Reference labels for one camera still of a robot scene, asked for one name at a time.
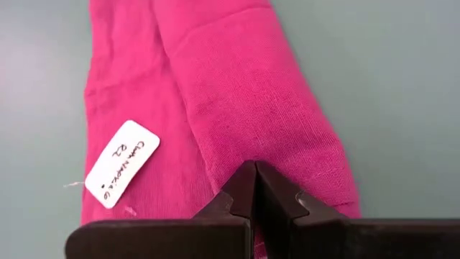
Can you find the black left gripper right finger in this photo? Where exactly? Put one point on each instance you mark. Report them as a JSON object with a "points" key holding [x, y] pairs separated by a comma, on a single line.
{"points": [[341, 239]]}

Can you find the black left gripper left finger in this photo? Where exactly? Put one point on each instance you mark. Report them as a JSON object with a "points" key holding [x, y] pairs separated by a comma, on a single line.
{"points": [[161, 239]]}

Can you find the magenta cloth towel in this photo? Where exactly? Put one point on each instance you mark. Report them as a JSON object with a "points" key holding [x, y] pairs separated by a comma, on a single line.
{"points": [[233, 90]]}

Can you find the green table mat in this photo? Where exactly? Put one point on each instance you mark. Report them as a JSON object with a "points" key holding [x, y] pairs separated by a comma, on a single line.
{"points": [[36, 108]]}

